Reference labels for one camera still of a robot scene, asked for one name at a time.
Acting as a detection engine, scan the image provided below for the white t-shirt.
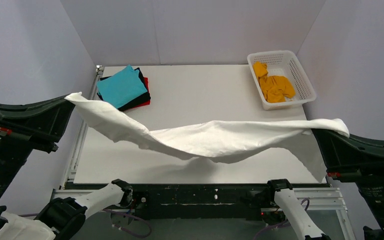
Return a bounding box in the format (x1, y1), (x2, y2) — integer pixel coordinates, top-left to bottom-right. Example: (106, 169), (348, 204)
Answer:
(66, 93), (350, 184)

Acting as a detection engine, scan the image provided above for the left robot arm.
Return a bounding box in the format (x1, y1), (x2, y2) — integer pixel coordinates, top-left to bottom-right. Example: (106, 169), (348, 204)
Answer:
(0, 96), (133, 240)

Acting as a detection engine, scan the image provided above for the folded cyan t-shirt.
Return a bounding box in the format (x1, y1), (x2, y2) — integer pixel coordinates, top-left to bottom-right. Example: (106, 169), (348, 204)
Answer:
(96, 64), (148, 110)

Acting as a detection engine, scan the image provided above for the yellow t-shirt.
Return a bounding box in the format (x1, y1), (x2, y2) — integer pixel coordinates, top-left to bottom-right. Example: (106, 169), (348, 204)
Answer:
(253, 61), (296, 103)

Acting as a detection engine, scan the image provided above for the white plastic basket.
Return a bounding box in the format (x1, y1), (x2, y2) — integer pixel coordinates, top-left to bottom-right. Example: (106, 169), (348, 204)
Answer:
(247, 50), (317, 110)

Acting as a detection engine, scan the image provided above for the folded black t-shirt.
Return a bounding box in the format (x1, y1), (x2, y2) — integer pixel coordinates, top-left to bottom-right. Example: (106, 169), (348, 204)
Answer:
(98, 67), (151, 112)

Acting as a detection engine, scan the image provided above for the folded red t-shirt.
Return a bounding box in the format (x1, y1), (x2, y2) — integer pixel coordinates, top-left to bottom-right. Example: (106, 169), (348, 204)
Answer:
(127, 77), (151, 110)

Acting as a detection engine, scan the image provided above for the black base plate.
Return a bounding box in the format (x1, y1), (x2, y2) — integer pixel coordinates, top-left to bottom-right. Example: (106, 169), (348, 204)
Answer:
(97, 183), (298, 222)

